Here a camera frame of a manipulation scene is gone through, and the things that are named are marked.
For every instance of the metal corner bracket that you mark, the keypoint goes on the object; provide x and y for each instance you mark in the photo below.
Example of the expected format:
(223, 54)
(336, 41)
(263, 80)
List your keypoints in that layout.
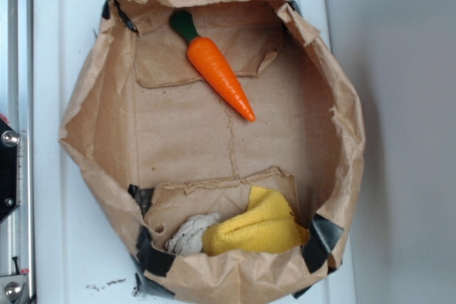
(14, 289)

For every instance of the black tape lower left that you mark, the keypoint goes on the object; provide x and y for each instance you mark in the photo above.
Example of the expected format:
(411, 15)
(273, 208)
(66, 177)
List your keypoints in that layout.
(148, 258)

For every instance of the black tape lower right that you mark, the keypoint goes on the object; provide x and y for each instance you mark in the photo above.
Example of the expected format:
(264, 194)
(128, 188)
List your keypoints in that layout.
(324, 235)

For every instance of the white plastic tray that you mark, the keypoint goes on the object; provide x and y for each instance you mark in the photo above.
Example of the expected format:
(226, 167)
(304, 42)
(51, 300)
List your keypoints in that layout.
(79, 258)

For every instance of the orange toy carrot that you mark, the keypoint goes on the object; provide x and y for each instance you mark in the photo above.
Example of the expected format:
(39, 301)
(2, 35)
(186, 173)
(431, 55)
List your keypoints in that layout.
(208, 60)

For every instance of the aluminium frame rail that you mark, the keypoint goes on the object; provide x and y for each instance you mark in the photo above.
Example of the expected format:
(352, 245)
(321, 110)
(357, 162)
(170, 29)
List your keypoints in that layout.
(17, 232)

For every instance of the yellow cloth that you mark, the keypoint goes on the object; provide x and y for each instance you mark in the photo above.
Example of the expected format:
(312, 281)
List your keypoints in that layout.
(267, 226)

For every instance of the black bracket with bolts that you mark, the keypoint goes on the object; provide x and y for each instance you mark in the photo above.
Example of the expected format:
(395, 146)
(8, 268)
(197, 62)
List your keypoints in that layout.
(9, 169)

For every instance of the brown paper bag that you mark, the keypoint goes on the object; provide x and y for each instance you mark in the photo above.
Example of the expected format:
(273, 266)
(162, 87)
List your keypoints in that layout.
(141, 114)

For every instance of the crumpled white paper wad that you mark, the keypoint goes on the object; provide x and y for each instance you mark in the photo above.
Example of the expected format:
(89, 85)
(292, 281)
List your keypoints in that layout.
(188, 238)

